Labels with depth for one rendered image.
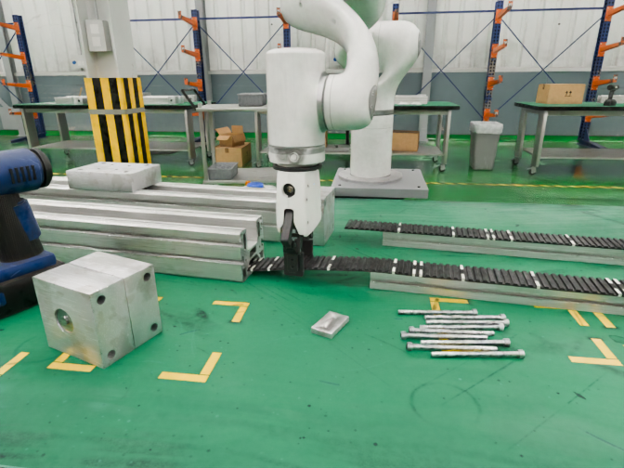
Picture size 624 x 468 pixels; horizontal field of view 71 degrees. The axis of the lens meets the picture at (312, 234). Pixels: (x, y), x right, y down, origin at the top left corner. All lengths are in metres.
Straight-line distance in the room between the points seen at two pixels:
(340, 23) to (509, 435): 0.53
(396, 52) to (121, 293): 0.93
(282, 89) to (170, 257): 0.33
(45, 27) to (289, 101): 9.95
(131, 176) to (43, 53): 9.61
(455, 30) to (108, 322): 8.17
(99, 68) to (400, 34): 3.27
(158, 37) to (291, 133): 8.71
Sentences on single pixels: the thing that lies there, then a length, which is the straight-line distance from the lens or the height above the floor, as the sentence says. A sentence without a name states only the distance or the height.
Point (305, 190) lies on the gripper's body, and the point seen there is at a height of 0.94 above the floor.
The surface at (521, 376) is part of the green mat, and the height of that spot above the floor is 0.78.
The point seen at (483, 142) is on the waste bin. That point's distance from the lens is 5.77.
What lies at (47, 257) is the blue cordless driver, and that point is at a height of 0.84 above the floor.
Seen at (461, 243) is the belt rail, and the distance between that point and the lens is 0.87.
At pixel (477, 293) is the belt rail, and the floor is 0.79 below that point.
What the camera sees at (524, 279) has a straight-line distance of 0.71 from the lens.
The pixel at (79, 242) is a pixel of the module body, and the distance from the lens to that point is 0.86.
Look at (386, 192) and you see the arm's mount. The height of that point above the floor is 0.79.
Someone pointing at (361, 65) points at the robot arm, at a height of 1.10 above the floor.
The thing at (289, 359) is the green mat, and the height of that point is 0.78.
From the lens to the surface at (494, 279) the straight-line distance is 0.69.
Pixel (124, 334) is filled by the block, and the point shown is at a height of 0.81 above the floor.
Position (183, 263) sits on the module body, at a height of 0.80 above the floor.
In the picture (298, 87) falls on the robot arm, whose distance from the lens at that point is 0.62.
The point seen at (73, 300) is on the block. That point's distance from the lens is 0.55.
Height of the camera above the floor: 1.09
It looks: 20 degrees down
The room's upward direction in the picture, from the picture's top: straight up
